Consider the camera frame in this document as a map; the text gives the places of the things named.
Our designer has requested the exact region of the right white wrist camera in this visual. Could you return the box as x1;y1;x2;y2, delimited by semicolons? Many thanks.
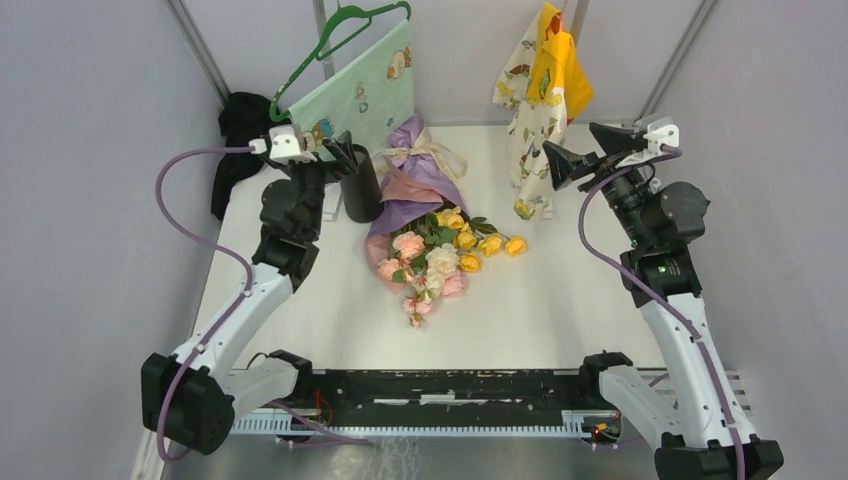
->
617;114;680;168

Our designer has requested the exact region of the black cylindrical vase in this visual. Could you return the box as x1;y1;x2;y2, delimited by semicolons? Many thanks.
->
340;144;383;224

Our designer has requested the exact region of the black cloth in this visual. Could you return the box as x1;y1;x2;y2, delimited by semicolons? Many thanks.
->
210;91;293;222

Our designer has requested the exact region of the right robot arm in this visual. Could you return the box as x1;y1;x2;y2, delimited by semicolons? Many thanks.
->
543;119;785;479

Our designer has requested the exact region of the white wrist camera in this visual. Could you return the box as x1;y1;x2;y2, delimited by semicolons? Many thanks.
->
617;114;680;168
248;124;317;168

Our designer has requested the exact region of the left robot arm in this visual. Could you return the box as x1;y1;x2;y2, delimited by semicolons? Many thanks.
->
141;125;359;463

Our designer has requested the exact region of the green cartoon cloth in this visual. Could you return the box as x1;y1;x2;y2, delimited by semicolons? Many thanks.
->
288;20;414;153

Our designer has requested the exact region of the purple wrapping paper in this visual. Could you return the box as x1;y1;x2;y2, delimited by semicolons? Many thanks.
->
368;114;468;237

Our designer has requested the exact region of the yellow cartoon child jacket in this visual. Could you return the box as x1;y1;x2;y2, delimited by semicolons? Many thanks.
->
492;2;594;221

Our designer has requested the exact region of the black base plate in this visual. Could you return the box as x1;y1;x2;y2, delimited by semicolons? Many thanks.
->
282;365;616;429

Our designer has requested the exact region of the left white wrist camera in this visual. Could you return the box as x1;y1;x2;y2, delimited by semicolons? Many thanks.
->
248;124;317;168

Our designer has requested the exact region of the pink wrapping paper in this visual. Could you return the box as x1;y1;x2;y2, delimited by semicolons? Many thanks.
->
365;175;444;295

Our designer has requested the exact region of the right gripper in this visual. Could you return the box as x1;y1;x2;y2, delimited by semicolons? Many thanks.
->
545;121;655;247

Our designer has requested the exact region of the artificial flower bunch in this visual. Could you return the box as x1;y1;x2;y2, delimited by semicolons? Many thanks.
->
367;206;528;328

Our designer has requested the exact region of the beige printed ribbon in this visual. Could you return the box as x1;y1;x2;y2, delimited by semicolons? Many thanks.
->
380;127;468;183

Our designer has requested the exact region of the green clothes hanger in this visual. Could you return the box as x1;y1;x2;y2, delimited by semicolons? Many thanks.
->
269;1;412;122

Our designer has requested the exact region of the white slotted cable duct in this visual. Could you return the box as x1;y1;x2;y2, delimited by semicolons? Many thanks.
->
230;370;757;440

